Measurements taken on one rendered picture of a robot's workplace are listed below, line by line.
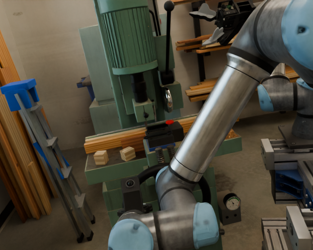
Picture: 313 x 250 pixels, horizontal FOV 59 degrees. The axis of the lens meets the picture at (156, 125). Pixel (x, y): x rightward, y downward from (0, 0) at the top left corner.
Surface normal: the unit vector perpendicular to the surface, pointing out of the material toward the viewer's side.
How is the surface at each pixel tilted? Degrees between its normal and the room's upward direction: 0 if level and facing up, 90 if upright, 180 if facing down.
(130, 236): 61
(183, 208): 2
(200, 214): 23
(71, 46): 90
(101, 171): 90
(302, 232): 0
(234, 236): 0
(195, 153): 76
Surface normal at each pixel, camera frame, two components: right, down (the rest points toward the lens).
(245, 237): -0.16, -0.93
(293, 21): -0.97, -0.11
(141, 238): 0.01, -0.15
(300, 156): -0.19, 0.36
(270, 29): -0.99, 0.11
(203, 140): -0.27, 0.13
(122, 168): 0.15, 0.32
